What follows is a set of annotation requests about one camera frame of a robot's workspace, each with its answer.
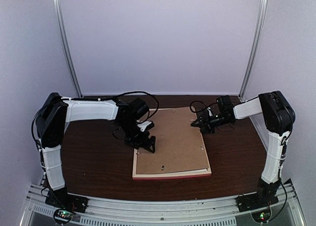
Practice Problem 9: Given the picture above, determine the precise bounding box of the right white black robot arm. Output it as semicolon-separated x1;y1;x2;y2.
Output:
191;90;296;207

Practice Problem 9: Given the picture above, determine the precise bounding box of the landscape photo print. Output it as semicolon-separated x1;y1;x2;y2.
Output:
163;168;208;175

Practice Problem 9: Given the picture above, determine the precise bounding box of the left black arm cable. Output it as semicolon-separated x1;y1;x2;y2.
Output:
81;90;160;124

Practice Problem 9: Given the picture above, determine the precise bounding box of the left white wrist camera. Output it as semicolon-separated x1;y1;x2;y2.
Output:
137;121;155;132

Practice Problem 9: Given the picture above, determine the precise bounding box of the pink wooden picture frame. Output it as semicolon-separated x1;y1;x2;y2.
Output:
132;108;213;180

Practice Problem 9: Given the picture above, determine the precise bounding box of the front aluminium rail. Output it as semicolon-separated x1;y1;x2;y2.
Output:
19;182;307;226

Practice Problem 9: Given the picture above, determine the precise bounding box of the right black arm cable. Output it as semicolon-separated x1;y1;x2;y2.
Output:
190;101;213;114

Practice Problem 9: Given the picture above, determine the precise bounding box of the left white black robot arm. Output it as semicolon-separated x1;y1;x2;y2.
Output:
31;92;156;208

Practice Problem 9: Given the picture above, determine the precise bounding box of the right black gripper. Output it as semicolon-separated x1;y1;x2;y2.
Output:
191;111;230;134

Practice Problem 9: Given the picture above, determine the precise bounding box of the brown backing board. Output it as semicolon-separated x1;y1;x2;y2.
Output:
135;107;211;175

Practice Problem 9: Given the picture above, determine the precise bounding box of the right aluminium corner post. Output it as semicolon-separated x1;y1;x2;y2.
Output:
238;0;269;99

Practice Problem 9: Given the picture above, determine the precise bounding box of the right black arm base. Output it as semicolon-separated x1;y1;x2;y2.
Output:
236;179;280;212

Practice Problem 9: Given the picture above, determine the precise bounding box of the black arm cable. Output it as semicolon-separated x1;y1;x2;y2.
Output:
190;101;213;114
81;90;160;124

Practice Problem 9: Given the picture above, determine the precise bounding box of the left aluminium corner post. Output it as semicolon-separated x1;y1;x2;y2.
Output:
53;0;82;97

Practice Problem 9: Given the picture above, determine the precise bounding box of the aluminium corner post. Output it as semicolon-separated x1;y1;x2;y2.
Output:
53;0;82;97
238;0;269;99

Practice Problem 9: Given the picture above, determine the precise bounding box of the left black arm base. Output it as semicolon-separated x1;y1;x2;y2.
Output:
43;180;88;213

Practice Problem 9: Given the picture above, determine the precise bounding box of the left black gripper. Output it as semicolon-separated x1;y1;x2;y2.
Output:
118;119;156;154

